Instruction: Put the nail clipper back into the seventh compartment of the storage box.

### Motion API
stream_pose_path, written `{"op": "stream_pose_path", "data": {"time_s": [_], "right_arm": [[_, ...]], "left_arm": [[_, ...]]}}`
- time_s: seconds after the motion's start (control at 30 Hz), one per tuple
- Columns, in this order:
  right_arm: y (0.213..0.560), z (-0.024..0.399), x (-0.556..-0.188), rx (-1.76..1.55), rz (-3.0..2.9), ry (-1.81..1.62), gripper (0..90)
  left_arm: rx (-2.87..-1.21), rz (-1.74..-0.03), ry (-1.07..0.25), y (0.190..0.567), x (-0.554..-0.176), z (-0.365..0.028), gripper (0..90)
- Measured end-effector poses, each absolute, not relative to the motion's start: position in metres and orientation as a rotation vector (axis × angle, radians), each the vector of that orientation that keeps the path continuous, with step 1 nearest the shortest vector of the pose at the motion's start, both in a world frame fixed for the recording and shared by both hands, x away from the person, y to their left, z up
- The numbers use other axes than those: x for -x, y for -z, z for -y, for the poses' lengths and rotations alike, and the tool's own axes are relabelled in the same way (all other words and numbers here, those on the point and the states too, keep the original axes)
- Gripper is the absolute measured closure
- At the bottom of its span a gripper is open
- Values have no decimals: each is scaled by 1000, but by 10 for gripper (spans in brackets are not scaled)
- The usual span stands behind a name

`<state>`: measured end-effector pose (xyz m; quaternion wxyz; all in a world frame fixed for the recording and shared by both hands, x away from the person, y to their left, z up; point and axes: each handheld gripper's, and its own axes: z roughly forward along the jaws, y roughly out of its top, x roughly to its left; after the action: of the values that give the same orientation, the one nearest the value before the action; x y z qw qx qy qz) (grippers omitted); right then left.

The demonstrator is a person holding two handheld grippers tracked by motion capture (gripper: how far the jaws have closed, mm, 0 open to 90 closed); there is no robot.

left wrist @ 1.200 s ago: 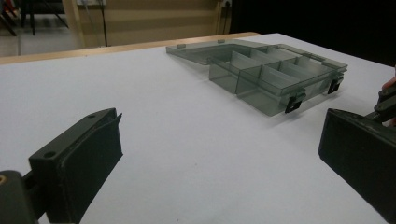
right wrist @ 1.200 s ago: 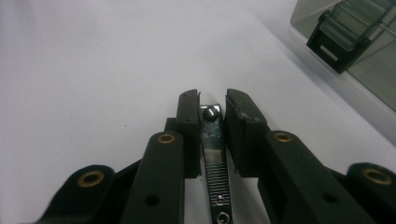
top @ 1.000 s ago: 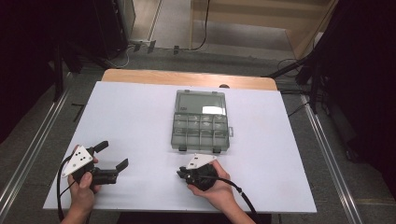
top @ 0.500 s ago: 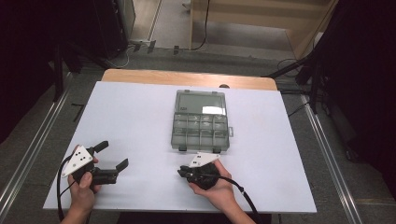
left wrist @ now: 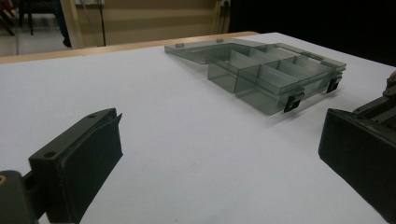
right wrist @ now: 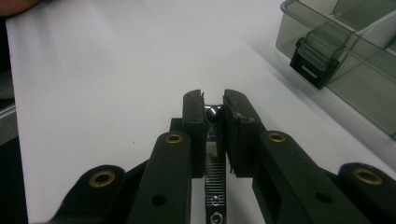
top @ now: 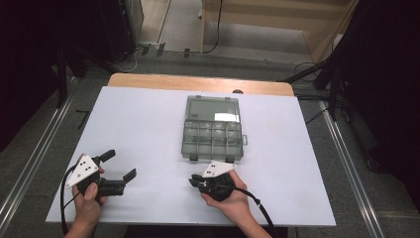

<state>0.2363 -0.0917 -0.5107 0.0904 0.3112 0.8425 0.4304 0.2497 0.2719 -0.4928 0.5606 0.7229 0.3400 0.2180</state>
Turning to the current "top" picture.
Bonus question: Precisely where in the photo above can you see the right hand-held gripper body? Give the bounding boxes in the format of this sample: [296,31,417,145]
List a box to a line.
[197,160,238,203]

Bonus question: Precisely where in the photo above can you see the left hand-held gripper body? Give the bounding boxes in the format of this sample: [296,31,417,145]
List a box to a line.
[64,154,127,199]

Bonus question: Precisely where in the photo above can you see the grey clear compartment box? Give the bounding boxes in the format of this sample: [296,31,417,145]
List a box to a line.
[180,94,249,164]

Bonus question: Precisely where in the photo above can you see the person's left hand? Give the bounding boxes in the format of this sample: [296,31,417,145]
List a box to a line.
[71,153,109,232]

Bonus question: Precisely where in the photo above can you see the person's right hand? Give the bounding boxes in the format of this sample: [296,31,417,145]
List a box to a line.
[199,170,256,230]

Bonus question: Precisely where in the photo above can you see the white board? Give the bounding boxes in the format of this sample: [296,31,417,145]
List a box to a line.
[45,86,337,228]

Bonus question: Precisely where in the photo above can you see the black tape strip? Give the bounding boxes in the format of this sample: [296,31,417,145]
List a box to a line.
[75,109,91,131]

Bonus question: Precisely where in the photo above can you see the wooden table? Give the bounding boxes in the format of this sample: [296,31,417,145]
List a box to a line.
[107,72,295,97]

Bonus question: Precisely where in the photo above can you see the black cabinet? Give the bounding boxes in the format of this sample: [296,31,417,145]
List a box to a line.
[98,0,145,64]

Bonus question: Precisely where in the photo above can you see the black stand with legs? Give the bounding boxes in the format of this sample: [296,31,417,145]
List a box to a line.
[277,55,342,122]

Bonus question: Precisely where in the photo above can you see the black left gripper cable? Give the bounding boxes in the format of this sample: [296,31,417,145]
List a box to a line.
[59,164,81,238]

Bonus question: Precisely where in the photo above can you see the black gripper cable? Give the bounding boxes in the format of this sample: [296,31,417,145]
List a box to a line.
[59,164,81,238]
[216,183,277,238]

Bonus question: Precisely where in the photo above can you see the aluminium floor rail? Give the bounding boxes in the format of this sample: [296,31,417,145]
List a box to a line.
[318,100,387,238]
[0,77,79,222]

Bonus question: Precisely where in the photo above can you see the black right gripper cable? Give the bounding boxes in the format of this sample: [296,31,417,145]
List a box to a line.
[216,183,277,238]

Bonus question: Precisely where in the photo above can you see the white floor cable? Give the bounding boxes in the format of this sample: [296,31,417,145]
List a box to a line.
[113,49,139,74]

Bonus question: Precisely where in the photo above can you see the looped black floor cable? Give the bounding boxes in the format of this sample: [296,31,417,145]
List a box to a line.
[293,61,319,84]

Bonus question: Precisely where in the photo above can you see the hanging black cable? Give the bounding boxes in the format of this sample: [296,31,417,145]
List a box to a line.
[201,0,224,55]

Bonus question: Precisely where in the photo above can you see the light wooden frame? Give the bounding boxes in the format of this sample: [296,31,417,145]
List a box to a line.
[199,0,361,64]

